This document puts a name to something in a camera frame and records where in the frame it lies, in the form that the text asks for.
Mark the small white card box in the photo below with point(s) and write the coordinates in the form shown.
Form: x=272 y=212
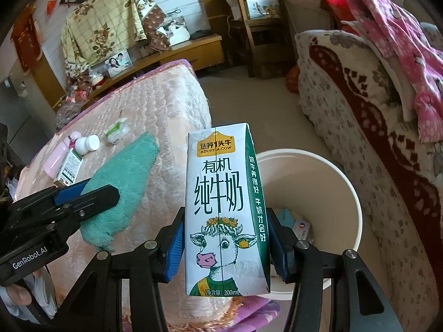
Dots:
x=301 y=230

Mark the framed photo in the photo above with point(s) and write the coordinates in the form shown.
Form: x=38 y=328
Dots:
x=117 y=63

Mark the purple floral cloth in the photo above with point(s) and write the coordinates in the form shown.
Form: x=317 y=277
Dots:
x=256 y=313

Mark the green white medicine box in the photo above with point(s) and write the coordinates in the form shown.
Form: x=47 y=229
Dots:
x=71 y=167

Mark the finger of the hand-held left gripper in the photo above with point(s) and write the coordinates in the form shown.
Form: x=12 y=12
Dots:
x=71 y=192
x=100 y=200

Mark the white green milk carton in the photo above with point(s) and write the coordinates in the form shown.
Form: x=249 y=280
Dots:
x=221 y=186

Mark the small white bottle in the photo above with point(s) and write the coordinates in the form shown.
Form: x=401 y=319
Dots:
x=88 y=143

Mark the red cushion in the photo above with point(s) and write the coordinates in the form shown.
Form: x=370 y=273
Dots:
x=334 y=1

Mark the black flat box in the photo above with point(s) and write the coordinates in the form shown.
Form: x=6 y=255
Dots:
x=200 y=34

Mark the orange bag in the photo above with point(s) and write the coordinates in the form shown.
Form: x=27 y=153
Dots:
x=292 y=79

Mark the framed picture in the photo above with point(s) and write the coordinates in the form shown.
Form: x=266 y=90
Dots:
x=261 y=7

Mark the yellow floral cloth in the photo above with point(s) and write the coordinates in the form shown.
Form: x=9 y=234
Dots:
x=100 y=24

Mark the small red paper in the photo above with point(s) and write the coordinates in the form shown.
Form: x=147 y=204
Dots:
x=51 y=7

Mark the teal towel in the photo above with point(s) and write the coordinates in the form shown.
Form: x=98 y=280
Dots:
x=121 y=186

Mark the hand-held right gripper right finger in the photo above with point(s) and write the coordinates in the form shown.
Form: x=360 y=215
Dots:
x=278 y=249

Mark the white plastic bucket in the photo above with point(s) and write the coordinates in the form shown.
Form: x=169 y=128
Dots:
x=311 y=176

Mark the low wooden cabinet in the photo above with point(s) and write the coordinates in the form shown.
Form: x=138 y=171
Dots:
x=204 y=46

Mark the person's left hand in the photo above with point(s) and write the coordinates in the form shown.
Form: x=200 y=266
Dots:
x=17 y=295

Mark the white printed bag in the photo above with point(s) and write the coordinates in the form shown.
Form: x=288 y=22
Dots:
x=178 y=31

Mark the pink plastic bottle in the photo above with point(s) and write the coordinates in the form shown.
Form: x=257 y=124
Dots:
x=59 y=154

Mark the crumpled green white wrapper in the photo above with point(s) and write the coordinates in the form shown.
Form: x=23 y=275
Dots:
x=117 y=131

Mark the grey cabinet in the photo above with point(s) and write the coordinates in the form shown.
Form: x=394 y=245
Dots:
x=17 y=110

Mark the pink floral garment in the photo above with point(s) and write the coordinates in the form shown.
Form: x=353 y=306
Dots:
x=391 y=31

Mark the pink quilted blanket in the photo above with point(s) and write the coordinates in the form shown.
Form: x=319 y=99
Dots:
x=166 y=103

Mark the clear plastic bag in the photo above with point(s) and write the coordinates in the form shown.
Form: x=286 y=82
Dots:
x=74 y=103

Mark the red wall hanging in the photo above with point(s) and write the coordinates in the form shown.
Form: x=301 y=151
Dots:
x=26 y=38

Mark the light blue tissue pack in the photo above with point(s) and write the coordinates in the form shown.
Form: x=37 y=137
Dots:
x=286 y=216

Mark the floral covered sofa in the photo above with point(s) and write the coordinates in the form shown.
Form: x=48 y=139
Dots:
x=332 y=110

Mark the brown floral cloth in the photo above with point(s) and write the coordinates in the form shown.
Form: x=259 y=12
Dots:
x=154 y=24

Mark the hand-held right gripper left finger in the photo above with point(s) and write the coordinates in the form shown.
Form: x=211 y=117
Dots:
x=174 y=252

